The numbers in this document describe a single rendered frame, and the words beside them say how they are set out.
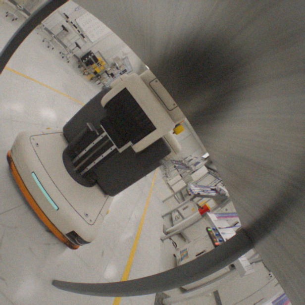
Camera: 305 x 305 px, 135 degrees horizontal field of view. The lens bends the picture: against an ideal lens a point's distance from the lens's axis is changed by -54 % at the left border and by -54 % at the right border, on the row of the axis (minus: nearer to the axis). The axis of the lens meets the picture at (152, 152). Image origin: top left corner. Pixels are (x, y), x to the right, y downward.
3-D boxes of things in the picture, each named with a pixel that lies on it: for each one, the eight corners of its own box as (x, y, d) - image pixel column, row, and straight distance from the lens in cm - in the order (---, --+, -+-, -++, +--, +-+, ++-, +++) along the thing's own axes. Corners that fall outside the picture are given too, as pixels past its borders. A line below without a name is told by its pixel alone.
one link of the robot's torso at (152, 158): (104, 125, 71) (143, 95, 69) (136, 170, 71) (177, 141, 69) (78, 125, 46) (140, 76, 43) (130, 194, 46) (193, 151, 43)
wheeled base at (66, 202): (61, 142, 131) (78, 124, 119) (103, 198, 127) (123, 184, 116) (2, 157, 87) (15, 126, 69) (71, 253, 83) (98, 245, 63)
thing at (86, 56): (76, 60, 673) (90, 49, 669) (81, 64, 703) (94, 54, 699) (81, 67, 625) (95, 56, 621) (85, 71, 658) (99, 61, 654)
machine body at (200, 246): (174, 286, 173) (226, 263, 158) (172, 250, 216) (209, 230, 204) (196, 298, 227) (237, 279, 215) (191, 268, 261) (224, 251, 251)
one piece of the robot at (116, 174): (68, 137, 116) (152, 70, 105) (108, 191, 113) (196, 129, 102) (41, 142, 91) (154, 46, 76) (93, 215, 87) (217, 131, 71)
